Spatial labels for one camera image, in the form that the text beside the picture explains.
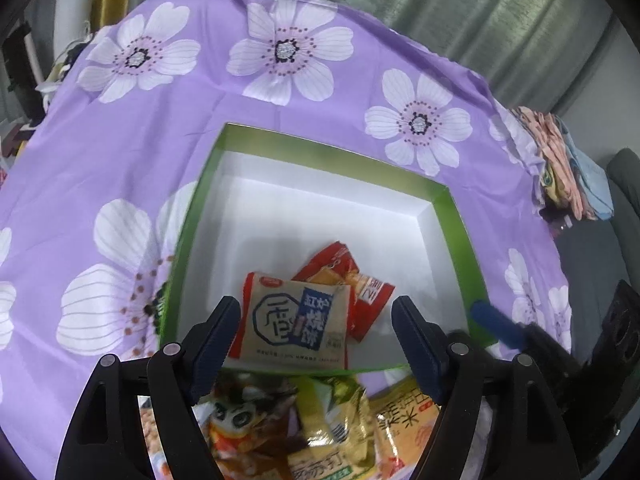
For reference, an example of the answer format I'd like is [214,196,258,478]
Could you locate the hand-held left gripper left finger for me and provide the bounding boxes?
[54,296,242,480]

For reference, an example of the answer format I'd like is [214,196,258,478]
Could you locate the green cardboard box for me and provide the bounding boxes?
[159,121,498,373]

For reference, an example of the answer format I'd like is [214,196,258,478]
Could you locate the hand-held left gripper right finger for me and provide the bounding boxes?
[391,296,588,480]

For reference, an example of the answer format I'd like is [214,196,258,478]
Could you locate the yellow orange snack packet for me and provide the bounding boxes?
[370,377,446,476]

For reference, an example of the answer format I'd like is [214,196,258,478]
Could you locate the white board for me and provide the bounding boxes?
[52,0,101,71]

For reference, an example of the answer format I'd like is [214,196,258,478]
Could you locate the green-label cracker packet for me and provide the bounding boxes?
[287,447,383,480]

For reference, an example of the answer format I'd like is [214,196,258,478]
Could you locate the beige blue-print biscuit packet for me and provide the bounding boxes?
[229,271,353,371]

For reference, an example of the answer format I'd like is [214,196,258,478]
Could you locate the tangle of cables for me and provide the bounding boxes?
[40,35,96,93]

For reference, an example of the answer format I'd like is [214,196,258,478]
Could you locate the grey curtain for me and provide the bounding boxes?
[125,0,626,111]

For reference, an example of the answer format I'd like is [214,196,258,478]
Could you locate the peanut snack packet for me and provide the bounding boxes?
[137,395,166,480]

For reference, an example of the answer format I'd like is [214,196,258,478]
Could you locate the purple floral blanket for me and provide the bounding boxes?
[0,0,576,480]

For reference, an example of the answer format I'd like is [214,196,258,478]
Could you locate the black flat device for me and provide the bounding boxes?
[0,20,41,126]

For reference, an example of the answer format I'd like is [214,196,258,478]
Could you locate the light blue cloth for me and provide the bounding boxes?
[565,120,615,221]

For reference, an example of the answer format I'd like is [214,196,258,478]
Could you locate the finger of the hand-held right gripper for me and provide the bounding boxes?
[469,299,583,383]

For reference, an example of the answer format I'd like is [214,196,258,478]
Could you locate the grey sofa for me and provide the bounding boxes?
[550,147,640,361]

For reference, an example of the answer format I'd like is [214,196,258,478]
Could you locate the yellow patterned cloth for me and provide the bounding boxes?
[537,160,566,196]

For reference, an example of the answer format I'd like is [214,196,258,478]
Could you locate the gold snack packet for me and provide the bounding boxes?
[295,375,373,453]

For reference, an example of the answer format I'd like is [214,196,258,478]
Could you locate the orange panda snack packet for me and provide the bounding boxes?
[197,380,301,480]

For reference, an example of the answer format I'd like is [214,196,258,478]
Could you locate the pile of folded clothes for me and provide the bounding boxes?
[510,105,596,221]

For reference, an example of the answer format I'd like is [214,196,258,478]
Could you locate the red snack packet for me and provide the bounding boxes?
[290,241,396,343]

